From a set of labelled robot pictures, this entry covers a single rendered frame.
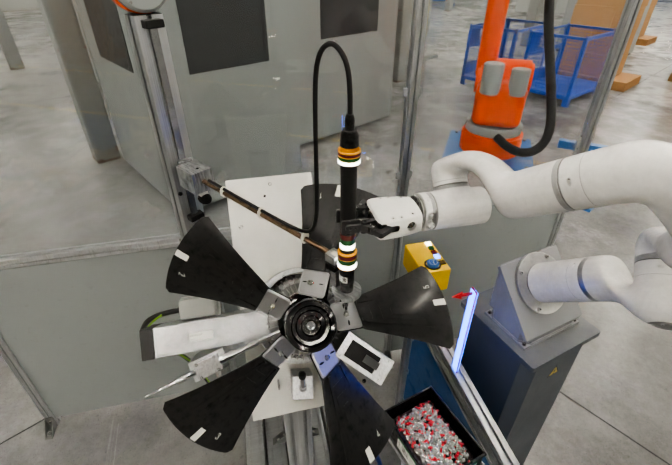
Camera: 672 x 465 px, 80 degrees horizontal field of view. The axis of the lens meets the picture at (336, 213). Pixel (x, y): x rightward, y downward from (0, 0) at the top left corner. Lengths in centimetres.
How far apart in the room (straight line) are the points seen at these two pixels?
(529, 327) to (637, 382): 153
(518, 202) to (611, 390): 204
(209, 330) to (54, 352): 118
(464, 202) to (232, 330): 66
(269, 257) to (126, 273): 77
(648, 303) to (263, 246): 95
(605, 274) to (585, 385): 154
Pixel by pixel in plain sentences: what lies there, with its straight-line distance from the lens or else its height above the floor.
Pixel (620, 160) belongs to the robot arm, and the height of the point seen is 169.
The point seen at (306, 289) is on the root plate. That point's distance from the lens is 101.
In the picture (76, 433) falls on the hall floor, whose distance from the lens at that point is 253.
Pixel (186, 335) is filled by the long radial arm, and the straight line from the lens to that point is 113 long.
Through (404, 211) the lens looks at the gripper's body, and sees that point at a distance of 85.
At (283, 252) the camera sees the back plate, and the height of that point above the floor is 118.
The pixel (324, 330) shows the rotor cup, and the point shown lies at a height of 121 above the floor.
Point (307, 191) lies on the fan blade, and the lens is 108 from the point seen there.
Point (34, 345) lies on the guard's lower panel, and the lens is 219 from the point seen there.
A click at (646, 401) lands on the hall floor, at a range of 279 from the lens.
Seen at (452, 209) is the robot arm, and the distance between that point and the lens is 88.
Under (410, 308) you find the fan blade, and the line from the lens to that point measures 105.
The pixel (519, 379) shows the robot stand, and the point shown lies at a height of 82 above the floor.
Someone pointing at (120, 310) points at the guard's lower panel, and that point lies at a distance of 197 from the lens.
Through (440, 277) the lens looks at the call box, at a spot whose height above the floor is 104.
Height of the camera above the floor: 193
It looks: 33 degrees down
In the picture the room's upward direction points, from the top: straight up
